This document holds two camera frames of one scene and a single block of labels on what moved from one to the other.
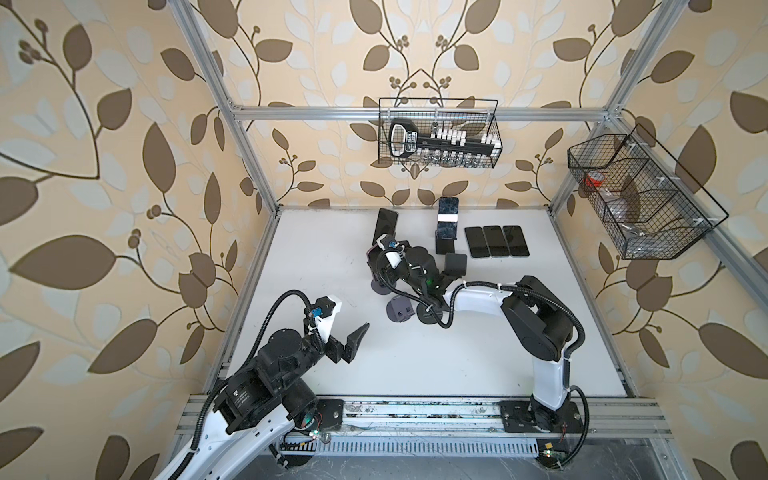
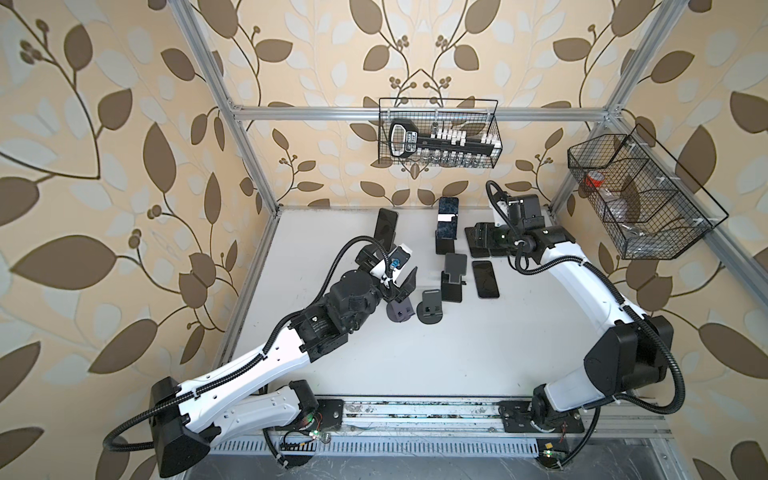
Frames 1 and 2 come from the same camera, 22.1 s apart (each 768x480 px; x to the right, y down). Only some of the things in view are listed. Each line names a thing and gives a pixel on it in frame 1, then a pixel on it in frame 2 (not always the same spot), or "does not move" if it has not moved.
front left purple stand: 400,308 does not move
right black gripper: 387,268 -> 492,244
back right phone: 448,213 does not move
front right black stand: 427,316 does not move
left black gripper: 350,349 -> 399,293
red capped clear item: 594,179 does not move
